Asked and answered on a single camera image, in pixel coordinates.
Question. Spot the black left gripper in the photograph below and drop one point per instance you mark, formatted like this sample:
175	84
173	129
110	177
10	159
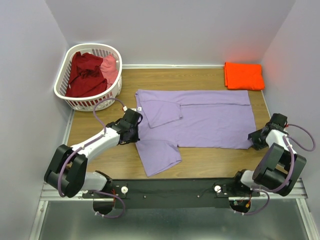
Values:
135	138

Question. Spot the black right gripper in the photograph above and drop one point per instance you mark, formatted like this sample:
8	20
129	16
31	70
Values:
257	145

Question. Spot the lavender t shirt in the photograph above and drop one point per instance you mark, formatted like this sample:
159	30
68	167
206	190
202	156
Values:
190	119

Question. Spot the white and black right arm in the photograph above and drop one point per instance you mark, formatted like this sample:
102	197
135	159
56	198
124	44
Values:
281	166

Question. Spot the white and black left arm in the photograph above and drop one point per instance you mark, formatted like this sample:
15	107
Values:
67	171

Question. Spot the pink t shirt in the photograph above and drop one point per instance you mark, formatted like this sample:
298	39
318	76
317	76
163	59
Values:
109	70

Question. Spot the folded orange t shirt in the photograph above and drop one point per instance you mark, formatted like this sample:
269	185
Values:
243	76

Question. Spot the dark red t shirt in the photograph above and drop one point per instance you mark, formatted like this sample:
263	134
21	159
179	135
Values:
86	78

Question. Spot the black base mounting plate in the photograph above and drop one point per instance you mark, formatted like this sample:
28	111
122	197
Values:
179	192

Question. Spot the white plastic laundry basket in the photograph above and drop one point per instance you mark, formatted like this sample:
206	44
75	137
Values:
86	104

